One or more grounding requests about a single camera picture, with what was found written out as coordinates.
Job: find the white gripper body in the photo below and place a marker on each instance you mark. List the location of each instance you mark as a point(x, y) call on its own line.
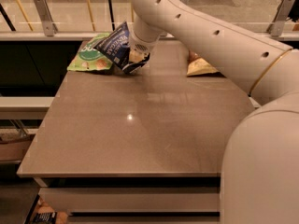
point(141, 45)

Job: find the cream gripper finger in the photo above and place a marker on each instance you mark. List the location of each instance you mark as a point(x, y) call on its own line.
point(136, 56)

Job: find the blue Kettle chip bag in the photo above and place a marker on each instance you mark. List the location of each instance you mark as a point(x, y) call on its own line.
point(116, 47)

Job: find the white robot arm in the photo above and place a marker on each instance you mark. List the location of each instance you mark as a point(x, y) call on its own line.
point(260, 168)

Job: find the green rice chip bag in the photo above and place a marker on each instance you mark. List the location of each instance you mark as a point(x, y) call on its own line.
point(90, 59)

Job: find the brown sea salt chip bag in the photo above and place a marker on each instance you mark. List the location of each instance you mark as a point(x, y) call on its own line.
point(198, 66)

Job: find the grey side bench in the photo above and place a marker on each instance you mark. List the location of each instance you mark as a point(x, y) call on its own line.
point(24, 107)

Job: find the cardboard box on floor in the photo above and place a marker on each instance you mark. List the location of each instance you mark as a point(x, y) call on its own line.
point(14, 150)

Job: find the left metal rail bracket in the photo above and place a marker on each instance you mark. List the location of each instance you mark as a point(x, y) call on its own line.
point(48, 25)

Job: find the metal rail bracket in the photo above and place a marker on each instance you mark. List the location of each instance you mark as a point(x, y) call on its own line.
point(276, 27)
point(48, 25)

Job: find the horizontal metal rail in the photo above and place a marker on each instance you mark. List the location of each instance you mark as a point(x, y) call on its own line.
point(68, 36)

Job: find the right metal rail bracket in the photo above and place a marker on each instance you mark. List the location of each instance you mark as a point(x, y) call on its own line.
point(276, 27)

